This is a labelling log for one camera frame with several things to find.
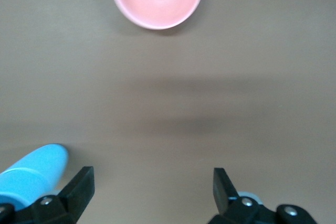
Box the blue plastic cup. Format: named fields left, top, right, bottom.
left=5, top=143, right=69, bottom=192
left=0, top=167, right=49, bottom=208

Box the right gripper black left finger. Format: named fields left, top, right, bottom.
left=0, top=166, right=95, bottom=224

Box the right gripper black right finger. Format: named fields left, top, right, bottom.
left=207, top=168, right=318, bottom=224

